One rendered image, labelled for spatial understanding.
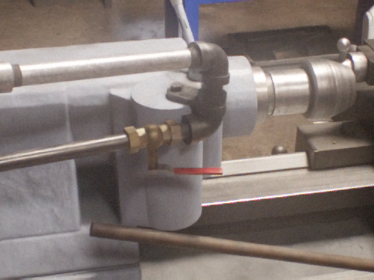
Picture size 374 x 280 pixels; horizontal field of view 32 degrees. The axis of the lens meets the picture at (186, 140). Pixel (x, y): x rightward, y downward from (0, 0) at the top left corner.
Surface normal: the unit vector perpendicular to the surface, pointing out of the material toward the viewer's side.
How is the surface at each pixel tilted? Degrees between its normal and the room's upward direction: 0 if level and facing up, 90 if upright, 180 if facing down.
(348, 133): 90
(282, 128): 0
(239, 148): 0
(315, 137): 0
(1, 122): 82
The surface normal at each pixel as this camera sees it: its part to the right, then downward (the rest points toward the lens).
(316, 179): 0.00, -0.86
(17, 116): 0.19, 0.38
